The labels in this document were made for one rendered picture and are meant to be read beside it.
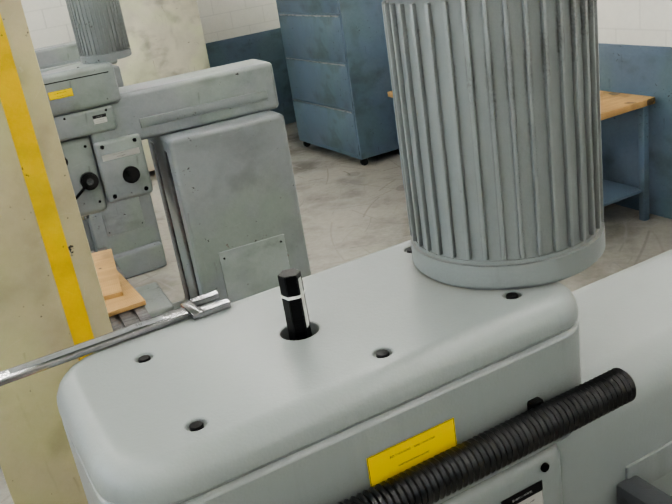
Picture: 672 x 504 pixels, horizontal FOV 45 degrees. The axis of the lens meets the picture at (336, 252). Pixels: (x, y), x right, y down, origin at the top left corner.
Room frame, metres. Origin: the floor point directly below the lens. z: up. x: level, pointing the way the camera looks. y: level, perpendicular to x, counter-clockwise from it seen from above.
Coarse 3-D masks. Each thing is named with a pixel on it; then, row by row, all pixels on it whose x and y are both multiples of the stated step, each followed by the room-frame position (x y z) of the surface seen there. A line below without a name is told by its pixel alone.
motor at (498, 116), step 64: (384, 0) 0.82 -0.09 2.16; (448, 0) 0.72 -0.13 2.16; (512, 0) 0.71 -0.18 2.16; (576, 0) 0.72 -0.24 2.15; (448, 64) 0.72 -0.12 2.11; (512, 64) 0.71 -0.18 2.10; (576, 64) 0.72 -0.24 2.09; (448, 128) 0.73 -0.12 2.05; (512, 128) 0.70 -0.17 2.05; (576, 128) 0.72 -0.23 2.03; (448, 192) 0.73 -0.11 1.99; (512, 192) 0.71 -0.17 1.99; (576, 192) 0.72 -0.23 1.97; (448, 256) 0.74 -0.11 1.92; (512, 256) 0.71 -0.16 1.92; (576, 256) 0.71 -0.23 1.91
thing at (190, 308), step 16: (192, 304) 0.78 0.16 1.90; (224, 304) 0.77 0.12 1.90; (144, 320) 0.76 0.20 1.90; (160, 320) 0.75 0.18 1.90; (176, 320) 0.75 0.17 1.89; (112, 336) 0.73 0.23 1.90; (128, 336) 0.73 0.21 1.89; (64, 352) 0.71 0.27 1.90; (80, 352) 0.71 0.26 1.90; (16, 368) 0.69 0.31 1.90; (32, 368) 0.69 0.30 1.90; (48, 368) 0.70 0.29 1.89; (0, 384) 0.67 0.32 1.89
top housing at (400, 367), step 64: (384, 256) 0.84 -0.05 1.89; (192, 320) 0.75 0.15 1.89; (256, 320) 0.73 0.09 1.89; (320, 320) 0.71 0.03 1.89; (384, 320) 0.69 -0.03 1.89; (448, 320) 0.66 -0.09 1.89; (512, 320) 0.65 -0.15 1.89; (576, 320) 0.69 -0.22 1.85; (64, 384) 0.67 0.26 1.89; (128, 384) 0.64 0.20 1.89; (192, 384) 0.62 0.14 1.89; (256, 384) 0.60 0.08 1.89; (320, 384) 0.59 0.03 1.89; (384, 384) 0.59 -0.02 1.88; (448, 384) 0.61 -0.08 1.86; (512, 384) 0.64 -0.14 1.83; (576, 384) 0.67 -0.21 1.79; (128, 448) 0.54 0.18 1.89; (192, 448) 0.53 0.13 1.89; (256, 448) 0.53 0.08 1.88; (320, 448) 0.55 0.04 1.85; (384, 448) 0.58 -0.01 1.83; (448, 448) 0.60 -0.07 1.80
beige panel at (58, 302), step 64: (0, 0) 2.26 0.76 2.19; (0, 64) 2.24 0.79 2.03; (0, 128) 2.22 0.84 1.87; (0, 192) 2.20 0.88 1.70; (64, 192) 2.27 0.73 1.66; (0, 256) 2.18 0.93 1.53; (64, 256) 2.24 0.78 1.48; (0, 320) 2.15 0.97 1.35; (64, 320) 2.23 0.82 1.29; (0, 448) 2.11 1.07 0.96; (64, 448) 2.18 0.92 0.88
